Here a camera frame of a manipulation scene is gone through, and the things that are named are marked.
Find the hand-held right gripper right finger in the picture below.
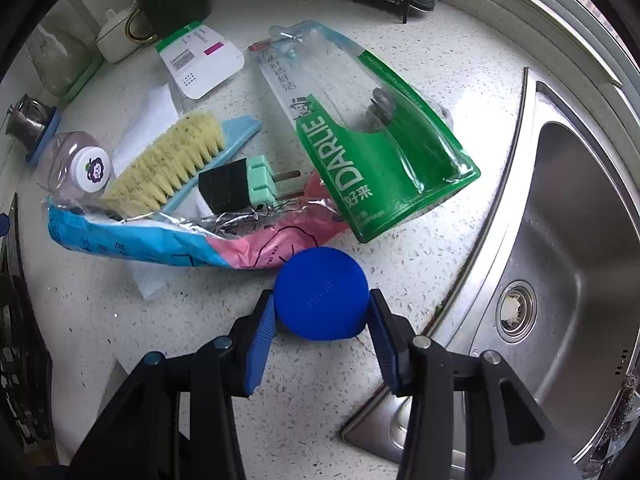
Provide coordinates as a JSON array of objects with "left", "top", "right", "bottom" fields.
[{"left": 367, "top": 288, "right": 583, "bottom": 480}]

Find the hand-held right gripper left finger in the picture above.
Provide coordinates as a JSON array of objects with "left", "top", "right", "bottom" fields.
[{"left": 70, "top": 289, "right": 277, "bottom": 480}]

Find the blue round lid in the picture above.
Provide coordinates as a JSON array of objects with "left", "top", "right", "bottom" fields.
[{"left": 273, "top": 247, "right": 371, "bottom": 342}]

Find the green clear toothpaste package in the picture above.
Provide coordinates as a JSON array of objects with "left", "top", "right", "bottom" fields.
[{"left": 248, "top": 20, "right": 482, "bottom": 244}]

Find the white green medicine box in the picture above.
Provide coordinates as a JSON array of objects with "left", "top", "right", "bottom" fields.
[{"left": 155, "top": 22, "right": 246, "bottom": 100}]

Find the white paper tissue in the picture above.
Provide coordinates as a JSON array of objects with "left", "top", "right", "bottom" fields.
[
  {"left": 111, "top": 82, "right": 182, "bottom": 176},
  {"left": 132, "top": 260, "right": 172, "bottom": 302}
]

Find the sink drain strainer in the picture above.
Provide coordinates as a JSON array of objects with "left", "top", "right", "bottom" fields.
[{"left": 496, "top": 281, "right": 538, "bottom": 345}]

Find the pink blue plastic wrapper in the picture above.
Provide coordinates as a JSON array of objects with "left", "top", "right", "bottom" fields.
[{"left": 46, "top": 172, "right": 351, "bottom": 271}]

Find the black mint plug adapter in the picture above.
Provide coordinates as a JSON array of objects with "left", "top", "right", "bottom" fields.
[{"left": 198, "top": 155, "right": 307, "bottom": 216}]

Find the steel sink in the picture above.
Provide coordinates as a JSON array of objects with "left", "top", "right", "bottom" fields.
[{"left": 342, "top": 67, "right": 640, "bottom": 476}]

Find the black gas stove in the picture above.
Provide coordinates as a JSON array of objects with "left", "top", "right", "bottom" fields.
[{"left": 0, "top": 195, "right": 53, "bottom": 456}]

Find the clear bottle white cap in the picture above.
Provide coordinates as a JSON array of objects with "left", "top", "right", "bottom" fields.
[{"left": 35, "top": 131, "right": 113, "bottom": 206}]

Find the metal scouring pad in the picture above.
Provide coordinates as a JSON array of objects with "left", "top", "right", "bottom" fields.
[{"left": 597, "top": 360, "right": 640, "bottom": 461}]

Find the blue coaster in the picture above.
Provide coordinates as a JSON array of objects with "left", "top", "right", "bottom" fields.
[{"left": 25, "top": 110, "right": 62, "bottom": 168}]

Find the green tray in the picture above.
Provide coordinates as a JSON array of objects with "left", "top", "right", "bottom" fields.
[{"left": 60, "top": 55, "right": 105, "bottom": 106}]

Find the steel teapot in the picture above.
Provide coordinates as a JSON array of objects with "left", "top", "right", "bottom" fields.
[{"left": 5, "top": 94, "right": 56, "bottom": 148}]

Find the white sugar pot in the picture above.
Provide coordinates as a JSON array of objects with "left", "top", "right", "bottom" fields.
[{"left": 96, "top": 9, "right": 143, "bottom": 64}]

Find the glass jar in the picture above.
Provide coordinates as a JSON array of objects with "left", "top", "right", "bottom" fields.
[{"left": 25, "top": 0, "right": 101, "bottom": 96}]

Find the scrub brush blue handle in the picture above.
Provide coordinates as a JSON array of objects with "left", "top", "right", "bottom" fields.
[{"left": 100, "top": 114, "right": 264, "bottom": 221}]

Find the dark green mug gold handle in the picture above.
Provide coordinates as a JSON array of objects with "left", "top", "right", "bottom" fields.
[{"left": 125, "top": 0, "right": 213, "bottom": 43}]

